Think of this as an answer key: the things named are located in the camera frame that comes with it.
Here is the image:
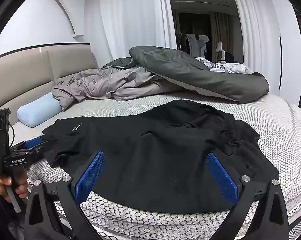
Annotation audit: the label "striped white bedding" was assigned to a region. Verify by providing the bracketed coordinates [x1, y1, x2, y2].
[195, 57, 253, 75]

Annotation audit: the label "black pants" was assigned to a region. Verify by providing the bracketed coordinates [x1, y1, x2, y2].
[42, 99, 279, 214]

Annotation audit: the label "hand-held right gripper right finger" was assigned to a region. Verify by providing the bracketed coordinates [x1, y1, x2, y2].
[205, 152, 289, 240]

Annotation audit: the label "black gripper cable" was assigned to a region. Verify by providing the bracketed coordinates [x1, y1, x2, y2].
[8, 124, 15, 147]

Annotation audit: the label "hanging light shirt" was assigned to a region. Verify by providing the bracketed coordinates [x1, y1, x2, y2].
[185, 34, 209, 58]

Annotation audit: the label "person's left hand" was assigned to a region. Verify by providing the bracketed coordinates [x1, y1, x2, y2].
[0, 172, 29, 203]

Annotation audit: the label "white curtain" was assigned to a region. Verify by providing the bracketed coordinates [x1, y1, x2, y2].
[90, 0, 177, 67]
[229, 0, 281, 74]

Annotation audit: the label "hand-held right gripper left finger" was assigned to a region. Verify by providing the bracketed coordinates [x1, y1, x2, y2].
[24, 151, 106, 240]

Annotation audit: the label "brown window curtain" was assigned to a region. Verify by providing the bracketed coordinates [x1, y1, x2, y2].
[210, 11, 231, 60]

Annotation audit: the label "light blue pillow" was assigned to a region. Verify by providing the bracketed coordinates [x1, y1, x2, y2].
[17, 92, 63, 128]

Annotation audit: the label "white wardrobe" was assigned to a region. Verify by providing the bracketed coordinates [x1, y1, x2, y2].
[263, 0, 301, 105]

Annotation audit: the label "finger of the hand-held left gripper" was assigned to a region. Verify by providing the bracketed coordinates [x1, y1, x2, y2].
[14, 146, 44, 158]
[15, 137, 49, 150]

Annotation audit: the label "white garment steamer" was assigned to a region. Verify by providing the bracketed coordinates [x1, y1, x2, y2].
[217, 41, 227, 64]

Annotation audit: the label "light grey crumpled sheet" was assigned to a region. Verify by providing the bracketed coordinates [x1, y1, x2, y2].
[52, 66, 177, 112]

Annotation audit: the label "beige upholstered headboard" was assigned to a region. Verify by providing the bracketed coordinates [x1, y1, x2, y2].
[0, 44, 99, 155]

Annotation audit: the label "dark grey duvet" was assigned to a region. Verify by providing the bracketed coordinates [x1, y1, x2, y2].
[102, 46, 270, 105]

